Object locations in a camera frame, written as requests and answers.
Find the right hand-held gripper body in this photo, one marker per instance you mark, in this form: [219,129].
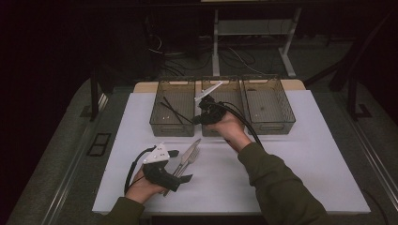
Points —
[214,112]

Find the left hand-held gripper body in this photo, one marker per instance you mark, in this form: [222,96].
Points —
[159,176]

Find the clear brown plastic bin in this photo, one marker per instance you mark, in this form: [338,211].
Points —
[269,108]
[175,93]
[231,93]

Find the person's left hand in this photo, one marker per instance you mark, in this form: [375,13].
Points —
[140,189]

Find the person's right hand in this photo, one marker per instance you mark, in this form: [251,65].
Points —
[230,129]

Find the silver table knife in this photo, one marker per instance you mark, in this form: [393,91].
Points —
[191,150]

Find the white table mat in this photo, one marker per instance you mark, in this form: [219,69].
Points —
[216,187]

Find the black metal stand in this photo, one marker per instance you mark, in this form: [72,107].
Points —
[353,100]

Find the white metal stand frame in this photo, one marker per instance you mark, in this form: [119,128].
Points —
[216,47]

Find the grey metal rail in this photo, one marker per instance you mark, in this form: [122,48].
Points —
[67,184]
[375,162]

